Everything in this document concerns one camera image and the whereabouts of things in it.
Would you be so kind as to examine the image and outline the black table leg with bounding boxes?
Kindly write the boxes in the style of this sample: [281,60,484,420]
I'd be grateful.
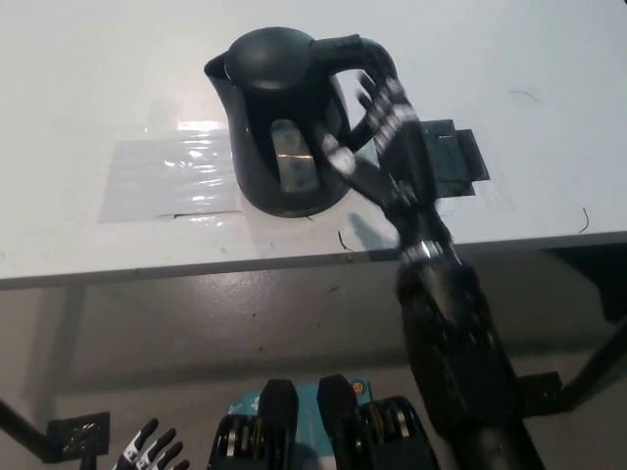
[560,312,627,410]
[0,399,55,456]

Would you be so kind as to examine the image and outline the black tape patch on desk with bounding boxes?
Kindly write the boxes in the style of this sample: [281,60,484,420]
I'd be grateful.
[371,117,491,200]

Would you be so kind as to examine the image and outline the black electric kettle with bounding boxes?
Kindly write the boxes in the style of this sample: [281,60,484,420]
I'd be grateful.
[204,27,398,217]

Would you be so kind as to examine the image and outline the black teal robot torso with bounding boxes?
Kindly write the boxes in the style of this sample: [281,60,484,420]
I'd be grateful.
[205,374,440,470]

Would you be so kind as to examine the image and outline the clear plastic tape sheet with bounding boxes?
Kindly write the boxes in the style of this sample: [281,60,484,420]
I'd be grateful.
[100,127,244,226]

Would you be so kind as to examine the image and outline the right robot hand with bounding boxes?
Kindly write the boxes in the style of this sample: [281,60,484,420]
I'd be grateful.
[313,68,459,265]

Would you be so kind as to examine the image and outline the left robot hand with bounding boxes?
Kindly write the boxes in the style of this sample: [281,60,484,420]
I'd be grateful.
[111,417,191,470]

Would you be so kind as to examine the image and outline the black table frame bracket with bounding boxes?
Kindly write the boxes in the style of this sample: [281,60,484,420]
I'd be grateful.
[538,247,627,322]

